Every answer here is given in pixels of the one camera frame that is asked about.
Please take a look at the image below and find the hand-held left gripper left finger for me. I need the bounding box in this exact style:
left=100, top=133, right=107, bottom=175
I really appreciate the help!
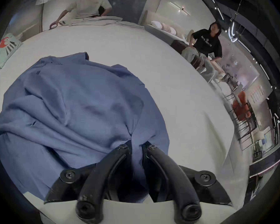
left=44, top=144, right=132, bottom=224

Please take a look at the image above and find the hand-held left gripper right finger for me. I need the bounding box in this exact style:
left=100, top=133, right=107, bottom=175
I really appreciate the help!
left=141, top=144, right=233, bottom=222

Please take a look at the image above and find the blue shirt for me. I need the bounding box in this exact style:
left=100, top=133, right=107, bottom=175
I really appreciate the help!
left=0, top=52, right=170, bottom=203

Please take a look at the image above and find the bed with white sheet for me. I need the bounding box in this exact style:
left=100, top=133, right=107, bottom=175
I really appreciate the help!
left=0, top=20, right=250, bottom=224

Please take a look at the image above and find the orange chair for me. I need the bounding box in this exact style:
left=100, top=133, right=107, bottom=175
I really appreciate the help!
left=232, top=91, right=251, bottom=121

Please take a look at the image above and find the dark brown bench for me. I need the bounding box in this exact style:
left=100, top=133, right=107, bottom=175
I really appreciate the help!
left=170, top=40, right=202, bottom=68

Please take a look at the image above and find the beige bed with pillows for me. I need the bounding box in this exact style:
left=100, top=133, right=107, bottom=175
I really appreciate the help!
left=140, top=9, right=194, bottom=44

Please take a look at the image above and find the pale green printed cushion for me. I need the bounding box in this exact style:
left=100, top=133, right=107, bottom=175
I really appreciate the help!
left=0, top=33, right=23, bottom=69

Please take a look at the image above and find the beige folded cloth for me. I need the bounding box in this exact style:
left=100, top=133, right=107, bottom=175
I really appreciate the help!
left=69, top=16, right=123, bottom=27

